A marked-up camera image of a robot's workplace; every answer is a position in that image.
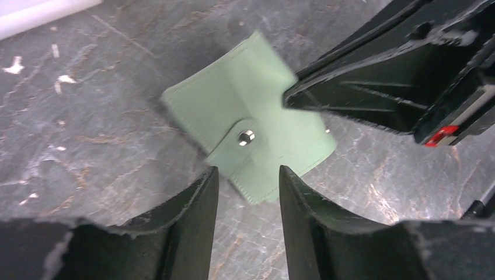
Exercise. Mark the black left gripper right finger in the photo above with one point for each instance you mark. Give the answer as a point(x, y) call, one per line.
point(326, 241)

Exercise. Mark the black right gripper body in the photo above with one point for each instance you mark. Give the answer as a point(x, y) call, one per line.
point(474, 94)

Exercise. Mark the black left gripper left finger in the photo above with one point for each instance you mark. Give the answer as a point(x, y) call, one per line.
point(171, 241)

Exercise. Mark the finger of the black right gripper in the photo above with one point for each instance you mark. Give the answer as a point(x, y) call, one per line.
point(359, 42)
point(367, 104)

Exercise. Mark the white bin left compartment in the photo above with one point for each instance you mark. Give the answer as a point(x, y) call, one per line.
point(22, 15)

